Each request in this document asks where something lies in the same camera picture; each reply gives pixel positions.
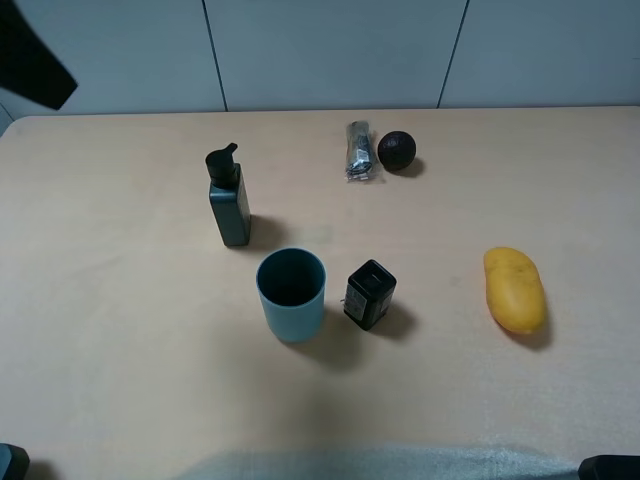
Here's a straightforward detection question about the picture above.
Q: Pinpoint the dark avocado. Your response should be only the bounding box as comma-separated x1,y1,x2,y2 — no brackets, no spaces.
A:
377,131,417,172

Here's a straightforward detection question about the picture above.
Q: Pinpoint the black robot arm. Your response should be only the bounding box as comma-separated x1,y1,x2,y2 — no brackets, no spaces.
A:
1,1,78,111

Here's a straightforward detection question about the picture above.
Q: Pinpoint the blue plastic cup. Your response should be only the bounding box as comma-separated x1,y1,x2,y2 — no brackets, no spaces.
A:
256,248,326,343

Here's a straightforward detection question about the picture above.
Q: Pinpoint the small black box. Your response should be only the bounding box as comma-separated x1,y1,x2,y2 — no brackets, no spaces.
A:
343,259,397,331

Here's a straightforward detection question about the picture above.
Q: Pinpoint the black item in plastic bag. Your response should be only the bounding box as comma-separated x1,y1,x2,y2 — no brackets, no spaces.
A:
345,120,383,184

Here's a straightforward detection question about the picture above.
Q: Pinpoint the dark green pump bottle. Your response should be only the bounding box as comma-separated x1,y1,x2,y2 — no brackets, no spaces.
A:
205,143,251,247

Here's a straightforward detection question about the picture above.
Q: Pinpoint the yellow mango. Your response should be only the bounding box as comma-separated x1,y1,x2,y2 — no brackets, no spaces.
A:
483,247,548,335

